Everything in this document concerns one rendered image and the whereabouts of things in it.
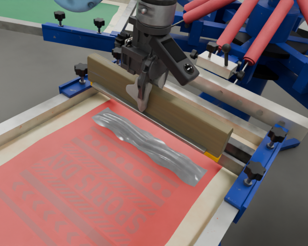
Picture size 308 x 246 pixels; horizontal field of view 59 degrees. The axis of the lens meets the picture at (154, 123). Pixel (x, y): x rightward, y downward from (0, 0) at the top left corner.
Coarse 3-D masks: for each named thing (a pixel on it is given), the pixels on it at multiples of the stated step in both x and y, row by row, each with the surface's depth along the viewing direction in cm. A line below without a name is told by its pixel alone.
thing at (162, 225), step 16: (176, 144) 77; (192, 160) 73; (208, 160) 74; (176, 176) 69; (208, 176) 70; (176, 192) 65; (192, 192) 66; (160, 208) 61; (176, 208) 62; (160, 224) 58; (176, 224) 59; (32, 240) 53; (144, 240) 55; (160, 240) 56
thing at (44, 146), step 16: (96, 112) 83; (128, 112) 85; (64, 128) 76; (80, 128) 77; (144, 128) 80; (160, 128) 81; (32, 144) 70; (48, 144) 71; (128, 144) 74; (16, 160) 66; (32, 160) 67; (0, 176) 62; (0, 208) 57; (0, 224) 54; (16, 224) 55; (0, 240) 52; (16, 240) 52
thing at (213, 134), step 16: (96, 64) 69; (112, 64) 68; (96, 80) 73; (112, 80) 69; (128, 80) 65; (128, 96) 68; (160, 96) 61; (160, 112) 64; (176, 112) 60; (192, 112) 58; (176, 128) 63; (192, 128) 60; (208, 128) 57; (224, 128) 56; (208, 144) 59; (224, 144) 57
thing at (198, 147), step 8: (96, 88) 72; (104, 88) 71; (112, 96) 70; (128, 104) 68; (136, 112) 67; (144, 112) 66; (152, 120) 65; (168, 128) 63; (176, 136) 62; (184, 136) 62; (192, 144) 60; (200, 144) 61; (200, 152) 60
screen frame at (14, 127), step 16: (64, 96) 81; (80, 96) 84; (176, 96) 91; (192, 96) 89; (32, 112) 74; (48, 112) 76; (208, 112) 86; (224, 112) 85; (0, 128) 68; (16, 128) 70; (32, 128) 74; (240, 128) 81; (256, 128) 81; (0, 144) 68; (256, 144) 81; (224, 208) 59; (208, 224) 56; (224, 224) 57; (208, 240) 54
